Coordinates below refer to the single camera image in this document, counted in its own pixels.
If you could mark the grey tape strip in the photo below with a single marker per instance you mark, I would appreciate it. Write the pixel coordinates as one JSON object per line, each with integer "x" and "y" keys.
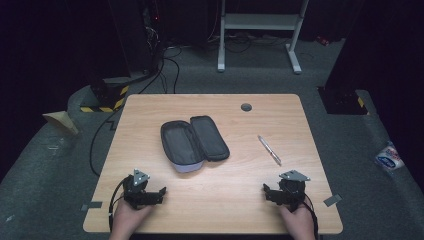
{"x": 91, "y": 205}
{"x": 332, "y": 200}

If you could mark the person's right hand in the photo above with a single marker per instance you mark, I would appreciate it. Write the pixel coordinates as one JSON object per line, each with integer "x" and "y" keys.
{"x": 298, "y": 221}

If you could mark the white blue tissue packet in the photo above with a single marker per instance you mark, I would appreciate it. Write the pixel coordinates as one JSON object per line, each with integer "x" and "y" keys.
{"x": 389, "y": 158}

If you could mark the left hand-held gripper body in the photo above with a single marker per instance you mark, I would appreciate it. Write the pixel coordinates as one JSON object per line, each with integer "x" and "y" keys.
{"x": 135, "y": 194}

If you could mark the open dark grey pencil case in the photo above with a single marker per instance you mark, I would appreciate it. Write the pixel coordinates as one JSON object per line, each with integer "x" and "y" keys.
{"x": 191, "y": 141}

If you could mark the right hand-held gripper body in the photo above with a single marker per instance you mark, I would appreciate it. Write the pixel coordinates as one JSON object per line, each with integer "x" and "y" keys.
{"x": 293, "y": 190}

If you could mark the grey round table grommet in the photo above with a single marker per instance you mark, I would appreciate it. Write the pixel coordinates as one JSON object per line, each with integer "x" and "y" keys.
{"x": 246, "y": 107}

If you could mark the white metal stand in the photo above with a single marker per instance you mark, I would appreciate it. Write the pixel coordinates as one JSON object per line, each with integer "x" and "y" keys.
{"x": 258, "y": 21}

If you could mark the silver pen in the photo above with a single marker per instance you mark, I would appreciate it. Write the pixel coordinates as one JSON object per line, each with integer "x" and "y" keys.
{"x": 269, "y": 150}

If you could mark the person's left hand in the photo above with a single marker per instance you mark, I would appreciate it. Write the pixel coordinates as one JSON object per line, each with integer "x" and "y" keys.
{"x": 128, "y": 218}

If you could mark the small red object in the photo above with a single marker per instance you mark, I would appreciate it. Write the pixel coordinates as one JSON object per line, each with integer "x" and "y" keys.
{"x": 322, "y": 40}

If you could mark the black base with yellow stripes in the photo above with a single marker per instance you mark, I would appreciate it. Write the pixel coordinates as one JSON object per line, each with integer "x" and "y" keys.
{"x": 343, "y": 101}
{"x": 111, "y": 95}

